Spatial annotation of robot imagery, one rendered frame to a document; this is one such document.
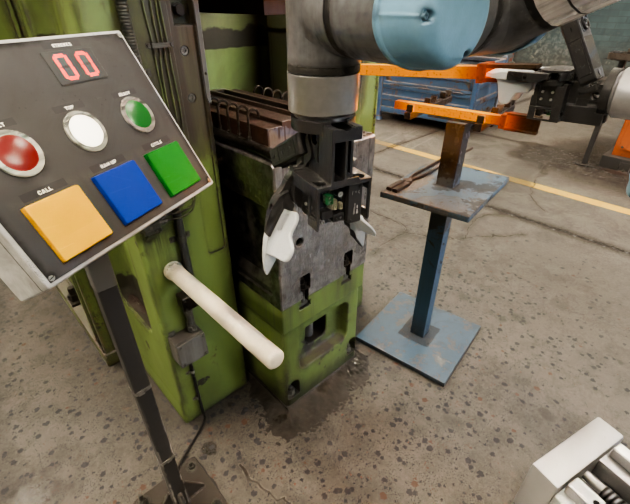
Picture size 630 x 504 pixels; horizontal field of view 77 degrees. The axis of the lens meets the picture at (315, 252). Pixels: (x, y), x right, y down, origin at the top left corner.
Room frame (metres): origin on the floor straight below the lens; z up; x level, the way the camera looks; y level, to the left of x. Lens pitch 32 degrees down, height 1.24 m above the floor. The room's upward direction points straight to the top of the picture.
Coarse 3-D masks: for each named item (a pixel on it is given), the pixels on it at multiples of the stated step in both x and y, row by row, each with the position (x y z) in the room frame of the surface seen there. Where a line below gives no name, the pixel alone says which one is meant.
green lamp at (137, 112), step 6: (132, 102) 0.65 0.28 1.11; (138, 102) 0.66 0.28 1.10; (126, 108) 0.63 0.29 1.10; (132, 108) 0.64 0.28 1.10; (138, 108) 0.65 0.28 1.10; (144, 108) 0.66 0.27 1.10; (132, 114) 0.63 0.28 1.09; (138, 114) 0.64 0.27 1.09; (144, 114) 0.65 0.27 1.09; (150, 114) 0.66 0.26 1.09; (132, 120) 0.62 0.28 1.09; (138, 120) 0.63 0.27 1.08; (144, 120) 0.64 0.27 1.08; (150, 120) 0.65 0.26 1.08; (144, 126) 0.63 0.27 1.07
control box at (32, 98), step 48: (0, 48) 0.54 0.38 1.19; (48, 48) 0.60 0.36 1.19; (96, 48) 0.66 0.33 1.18; (0, 96) 0.49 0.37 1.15; (48, 96) 0.54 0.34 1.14; (96, 96) 0.60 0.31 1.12; (144, 96) 0.68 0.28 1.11; (48, 144) 0.49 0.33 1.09; (144, 144) 0.61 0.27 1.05; (0, 192) 0.41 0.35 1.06; (48, 192) 0.45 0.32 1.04; (96, 192) 0.49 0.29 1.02; (192, 192) 0.62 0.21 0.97; (0, 240) 0.38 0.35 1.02; (48, 288) 0.37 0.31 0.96
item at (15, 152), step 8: (8, 136) 0.46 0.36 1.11; (16, 136) 0.47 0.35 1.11; (0, 144) 0.45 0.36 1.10; (8, 144) 0.45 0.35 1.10; (16, 144) 0.46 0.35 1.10; (24, 144) 0.47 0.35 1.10; (0, 152) 0.44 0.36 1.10; (8, 152) 0.45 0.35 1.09; (16, 152) 0.45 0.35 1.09; (24, 152) 0.46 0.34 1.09; (32, 152) 0.47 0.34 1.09; (0, 160) 0.43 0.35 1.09; (8, 160) 0.44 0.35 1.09; (16, 160) 0.45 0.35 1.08; (24, 160) 0.45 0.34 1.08; (32, 160) 0.46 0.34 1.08; (16, 168) 0.44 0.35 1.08; (24, 168) 0.45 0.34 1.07; (32, 168) 0.45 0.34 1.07
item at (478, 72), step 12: (360, 72) 1.04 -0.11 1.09; (372, 72) 1.01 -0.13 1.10; (384, 72) 0.99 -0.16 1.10; (396, 72) 0.96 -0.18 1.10; (408, 72) 0.94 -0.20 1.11; (420, 72) 0.92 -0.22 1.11; (432, 72) 0.90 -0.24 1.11; (444, 72) 0.88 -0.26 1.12; (456, 72) 0.86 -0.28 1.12; (468, 72) 0.84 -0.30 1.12; (480, 72) 0.82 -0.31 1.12
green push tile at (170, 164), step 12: (168, 144) 0.64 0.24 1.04; (144, 156) 0.60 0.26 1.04; (156, 156) 0.61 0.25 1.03; (168, 156) 0.63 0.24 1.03; (180, 156) 0.65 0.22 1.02; (156, 168) 0.59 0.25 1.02; (168, 168) 0.61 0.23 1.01; (180, 168) 0.63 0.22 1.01; (192, 168) 0.65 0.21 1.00; (168, 180) 0.59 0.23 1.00; (180, 180) 0.61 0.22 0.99; (192, 180) 0.63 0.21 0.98; (168, 192) 0.58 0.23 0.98
